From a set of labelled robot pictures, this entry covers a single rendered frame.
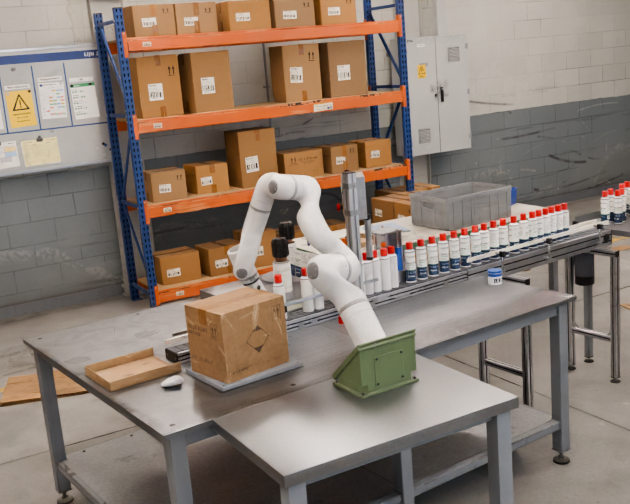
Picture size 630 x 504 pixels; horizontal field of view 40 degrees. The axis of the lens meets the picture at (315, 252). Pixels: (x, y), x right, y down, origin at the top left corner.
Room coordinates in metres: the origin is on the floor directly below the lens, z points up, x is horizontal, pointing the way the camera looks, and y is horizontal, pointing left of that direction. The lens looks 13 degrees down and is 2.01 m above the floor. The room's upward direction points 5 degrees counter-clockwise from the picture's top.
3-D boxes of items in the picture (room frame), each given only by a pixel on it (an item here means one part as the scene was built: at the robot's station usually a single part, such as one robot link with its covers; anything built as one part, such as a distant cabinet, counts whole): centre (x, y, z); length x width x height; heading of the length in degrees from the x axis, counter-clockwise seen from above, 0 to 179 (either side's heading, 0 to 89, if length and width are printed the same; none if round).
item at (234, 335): (3.25, 0.33, 0.99); 0.30 x 0.24 x 0.27; 131
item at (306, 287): (3.81, 0.05, 0.98); 0.05 x 0.05 x 0.20
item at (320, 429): (2.94, -0.03, 0.81); 0.90 x 0.90 x 0.04; 29
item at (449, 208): (5.98, -1.04, 0.91); 0.60 x 0.40 x 0.22; 122
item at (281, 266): (4.08, 0.16, 1.03); 0.09 x 0.09 x 0.30
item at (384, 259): (4.07, -0.33, 0.98); 0.05 x 0.05 x 0.20
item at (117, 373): (3.33, 0.77, 0.85); 0.30 x 0.26 x 0.04; 124
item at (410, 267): (4.17, -0.46, 0.98); 0.05 x 0.05 x 0.20
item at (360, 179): (3.88, -0.19, 1.38); 0.17 x 0.10 x 0.19; 179
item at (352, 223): (3.80, -0.17, 1.16); 0.04 x 0.04 x 0.67; 34
